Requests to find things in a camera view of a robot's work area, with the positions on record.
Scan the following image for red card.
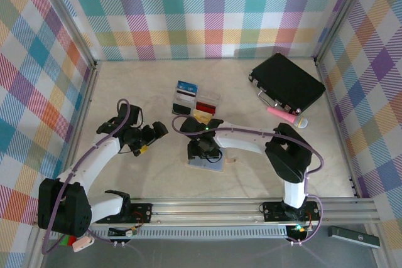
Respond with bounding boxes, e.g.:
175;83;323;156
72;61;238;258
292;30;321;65
196;101;217;114

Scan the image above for black briefcase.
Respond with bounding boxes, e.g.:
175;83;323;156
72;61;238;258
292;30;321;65
247;53;327;115

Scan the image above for aluminium frame post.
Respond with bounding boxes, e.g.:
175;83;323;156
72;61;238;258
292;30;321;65
31;0;99;70
313;0;379;63

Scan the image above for pink toy microphone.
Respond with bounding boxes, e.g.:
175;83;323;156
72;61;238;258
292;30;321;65
266;106;309;129

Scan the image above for tan card holder clear sleeves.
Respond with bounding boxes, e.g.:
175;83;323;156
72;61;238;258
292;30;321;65
187;154;236;174

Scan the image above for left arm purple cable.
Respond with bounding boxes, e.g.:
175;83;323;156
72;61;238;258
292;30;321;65
41;98;130;255

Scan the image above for clear acrylic card organizer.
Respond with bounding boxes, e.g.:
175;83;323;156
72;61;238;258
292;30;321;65
171;84;223;127

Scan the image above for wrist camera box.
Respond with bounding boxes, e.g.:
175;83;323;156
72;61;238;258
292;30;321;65
181;116;207;139
117;104;143;126

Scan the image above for card with dark stripe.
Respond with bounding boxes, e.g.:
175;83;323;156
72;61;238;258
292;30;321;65
175;89;196;102

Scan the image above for black card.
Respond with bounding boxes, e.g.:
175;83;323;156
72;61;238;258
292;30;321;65
171;103;191;115

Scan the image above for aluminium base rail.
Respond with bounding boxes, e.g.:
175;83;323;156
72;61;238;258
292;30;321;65
33;198;378;227

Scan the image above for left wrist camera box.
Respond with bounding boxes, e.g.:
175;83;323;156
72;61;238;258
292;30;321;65
117;104;143;126

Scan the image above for small black controller board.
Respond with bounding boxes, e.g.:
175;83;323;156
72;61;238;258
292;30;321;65
108;225;139;238
286;223;312;240

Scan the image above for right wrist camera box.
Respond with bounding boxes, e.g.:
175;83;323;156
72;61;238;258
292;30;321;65
181;116;207;139

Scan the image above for black flat bar device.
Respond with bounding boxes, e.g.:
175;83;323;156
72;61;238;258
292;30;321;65
327;225;381;249

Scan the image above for gold card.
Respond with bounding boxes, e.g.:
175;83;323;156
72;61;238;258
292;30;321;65
192;109;211;121

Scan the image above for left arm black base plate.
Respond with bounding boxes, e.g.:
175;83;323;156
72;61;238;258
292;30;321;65
95;202;154;225

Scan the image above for aluminium table edge rail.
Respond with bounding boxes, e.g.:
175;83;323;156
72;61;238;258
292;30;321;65
315;57;362;199
53;60;103;202

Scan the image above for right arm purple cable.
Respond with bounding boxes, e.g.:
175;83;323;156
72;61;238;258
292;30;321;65
171;115;325;245

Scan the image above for pink eraser block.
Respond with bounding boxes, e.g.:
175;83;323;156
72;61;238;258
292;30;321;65
72;236;95;252

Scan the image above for blue card white print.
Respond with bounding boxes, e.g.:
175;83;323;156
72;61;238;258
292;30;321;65
177;80;199;94

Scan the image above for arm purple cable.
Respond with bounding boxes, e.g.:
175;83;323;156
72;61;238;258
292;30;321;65
171;115;325;245
41;98;130;255

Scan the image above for grey slotted cable duct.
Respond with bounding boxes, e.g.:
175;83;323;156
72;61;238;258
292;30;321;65
89;226;312;240

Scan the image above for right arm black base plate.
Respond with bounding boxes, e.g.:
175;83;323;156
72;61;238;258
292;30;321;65
262;200;322;222

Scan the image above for green red toy block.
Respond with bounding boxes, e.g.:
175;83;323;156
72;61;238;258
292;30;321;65
59;235;78;247

